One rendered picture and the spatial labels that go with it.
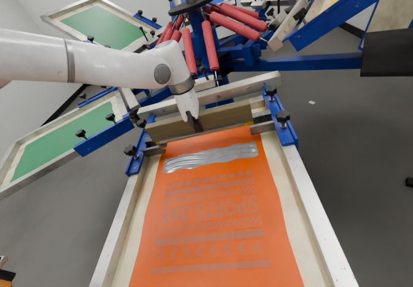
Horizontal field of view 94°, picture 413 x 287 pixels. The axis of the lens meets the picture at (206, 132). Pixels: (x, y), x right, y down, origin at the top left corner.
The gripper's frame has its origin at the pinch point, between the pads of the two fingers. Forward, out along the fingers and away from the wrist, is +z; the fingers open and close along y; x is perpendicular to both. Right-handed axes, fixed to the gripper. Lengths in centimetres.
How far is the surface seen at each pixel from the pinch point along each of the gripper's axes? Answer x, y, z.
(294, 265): 20.0, 41.4, 11.0
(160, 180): -17.5, 13.6, 11.0
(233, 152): 10.2, 7.1, 10.3
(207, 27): 7, -64, -15
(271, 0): 51, -105, -9
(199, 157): -2.8, 6.6, 10.4
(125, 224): -25.1, 28.9, 9.3
